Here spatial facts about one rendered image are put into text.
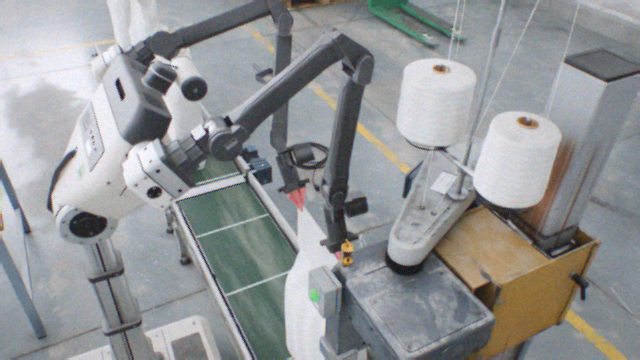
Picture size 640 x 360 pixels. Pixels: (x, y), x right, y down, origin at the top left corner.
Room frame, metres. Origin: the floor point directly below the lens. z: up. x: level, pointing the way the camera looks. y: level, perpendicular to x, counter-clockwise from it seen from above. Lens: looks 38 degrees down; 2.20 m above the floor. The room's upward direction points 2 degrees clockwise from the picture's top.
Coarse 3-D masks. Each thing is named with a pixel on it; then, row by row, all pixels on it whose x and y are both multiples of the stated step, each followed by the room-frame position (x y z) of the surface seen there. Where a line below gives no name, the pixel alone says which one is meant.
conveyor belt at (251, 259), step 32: (224, 192) 2.26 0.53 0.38; (192, 224) 1.99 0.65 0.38; (224, 224) 2.00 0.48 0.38; (256, 224) 2.00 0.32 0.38; (224, 256) 1.77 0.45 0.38; (256, 256) 1.77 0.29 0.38; (288, 256) 1.78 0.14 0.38; (224, 288) 1.57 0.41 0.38; (256, 288) 1.57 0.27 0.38; (256, 320) 1.40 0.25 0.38; (256, 352) 1.24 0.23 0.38; (288, 352) 1.25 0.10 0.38
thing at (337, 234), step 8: (328, 224) 1.12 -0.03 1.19; (336, 224) 1.11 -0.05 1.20; (344, 224) 1.12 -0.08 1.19; (328, 232) 1.11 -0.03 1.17; (336, 232) 1.10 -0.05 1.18; (344, 232) 1.11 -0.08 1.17; (352, 232) 1.14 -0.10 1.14; (320, 240) 1.12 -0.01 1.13; (328, 240) 1.11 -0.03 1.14; (336, 240) 1.09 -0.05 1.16; (344, 240) 1.09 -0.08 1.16; (352, 240) 1.10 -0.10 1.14; (328, 248) 1.07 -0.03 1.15
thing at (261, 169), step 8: (248, 144) 2.73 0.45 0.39; (240, 152) 2.68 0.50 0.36; (248, 152) 2.62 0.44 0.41; (256, 152) 2.63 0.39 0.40; (248, 160) 2.59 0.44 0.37; (256, 160) 2.56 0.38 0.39; (264, 160) 2.56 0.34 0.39; (248, 168) 2.45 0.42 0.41; (256, 168) 2.48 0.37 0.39; (264, 168) 2.48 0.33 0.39; (256, 176) 2.46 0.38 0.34; (264, 176) 2.48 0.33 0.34; (264, 184) 2.48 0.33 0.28
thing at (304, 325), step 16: (304, 208) 1.32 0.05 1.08; (304, 224) 1.32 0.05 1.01; (304, 240) 1.31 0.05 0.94; (304, 256) 1.30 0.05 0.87; (320, 256) 1.20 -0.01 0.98; (304, 272) 1.25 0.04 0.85; (288, 288) 1.26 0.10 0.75; (304, 288) 1.19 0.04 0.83; (288, 304) 1.25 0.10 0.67; (304, 304) 1.15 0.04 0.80; (288, 320) 1.24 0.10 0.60; (304, 320) 1.13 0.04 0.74; (320, 320) 1.07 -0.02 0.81; (288, 336) 1.23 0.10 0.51; (304, 336) 1.12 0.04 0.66; (320, 336) 1.05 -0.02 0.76; (304, 352) 1.11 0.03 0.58; (320, 352) 1.04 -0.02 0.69
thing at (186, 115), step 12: (156, 24) 2.84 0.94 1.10; (168, 96) 2.48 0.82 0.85; (180, 96) 2.46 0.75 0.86; (168, 108) 2.51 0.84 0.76; (180, 108) 2.46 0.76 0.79; (192, 108) 2.49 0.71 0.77; (180, 120) 2.46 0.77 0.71; (192, 120) 2.49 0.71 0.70; (168, 132) 2.56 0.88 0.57; (180, 132) 2.46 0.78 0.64
